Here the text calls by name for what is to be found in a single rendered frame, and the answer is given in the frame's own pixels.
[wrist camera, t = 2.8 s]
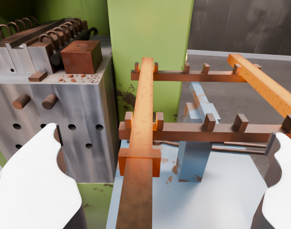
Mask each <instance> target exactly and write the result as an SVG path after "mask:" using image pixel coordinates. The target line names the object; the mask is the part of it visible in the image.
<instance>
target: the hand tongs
mask: <svg viewBox="0 0 291 229"><path fill-rule="evenodd" d="M129 142H130V140H127V143H129ZM153 142H154V144H157V145H160V144H162V143H164V144H168V145H173V146H177V147H179V143H176V142H173V141H163V140H153ZM224 145H233V146H243V147H254V148H265V149H266V145H265V144H250V143H239V142H224ZM211 150H215V151H225V152H235V153H245V154H259V155H264V154H265V151H257V150H247V149H233V148H223V147H212V149H211Z"/></svg>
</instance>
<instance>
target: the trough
mask: <svg viewBox="0 0 291 229"><path fill-rule="evenodd" d="M69 20H71V19H63V20H60V21H58V22H56V23H54V24H51V25H49V26H47V27H45V28H42V29H40V30H38V31H36V32H34V33H32V34H29V35H27V36H25V37H23V38H20V39H18V40H16V41H13V42H11V43H9V44H10V46H11V48H12V49H23V47H19V46H20V45H22V44H23V43H24V42H26V41H29V40H30V39H32V38H34V37H36V36H39V35H40V34H42V33H44V32H46V31H48V30H50V29H52V28H54V27H57V26H59V25H61V24H63V23H65V22H67V21H69Z"/></svg>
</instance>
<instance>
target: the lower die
mask: <svg viewBox="0 0 291 229"><path fill-rule="evenodd" d="M63 19H64V18H63ZM63 19H60V20H63ZM66 19H73V18H66ZM60 20H53V21H50V22H48V23H42V24H39V25H36V26H34V27H31V28H29V29H27V30H24V31H21V32H20V33H16V34H14V35H11V36H9V37H6V38H5V39H1V40H0V74H33V73H35V72H36V71H47V74H53V73H55V72H56V71H57V70H58V69H59V68H60V67H61V66H62V65H63V62H62V63H61V64H59V65H54V64H52V63H51V61H50V57H51V55H53V54H54V52H53V47H52V43H51V40H50V39H49V38H47V37H43V39H42V41H43V42H39V36H40V35H39V36H36V37H34V38H32V39H30V40H29V41H26V42H24V43H23V44H22V45H23V49H12V48H11V46H10V44H9V43H11V42H13V41H16V40H18V39H20V38H23V37H25V36H27V35H29V34H32V33H34V32H36V31H38V30H40V29H42V28H45V27H47V26H49V25H51V24H54V23H56V22H58V21H60ZM81 21H82V25H83V30H85V29H88V25H87V21H86V20H81ZM69 28H70V30H71V35H72V38H74V33H73V28H72V26H71V25H70V26H69ZM62 29H63V30H64V31H65V33H66V37H67V41H68V42H70V40H69V32H68V29H67V28H66V29H64V28H63V27H62ZM56 32H58V34H59V35H60V38H61V42H62V45H63V46H64V45H65V40H64V35H63V32H62V31H59V30H56ZM50 36H51V37H52V38H53V39H54V43H55V47H56V49H57V51H58V50H59V49H60V48H59V41H58V37H57V35H54V34H53V33H50ZM10 69H13V70H14V72H11V70H10Z"/></svg>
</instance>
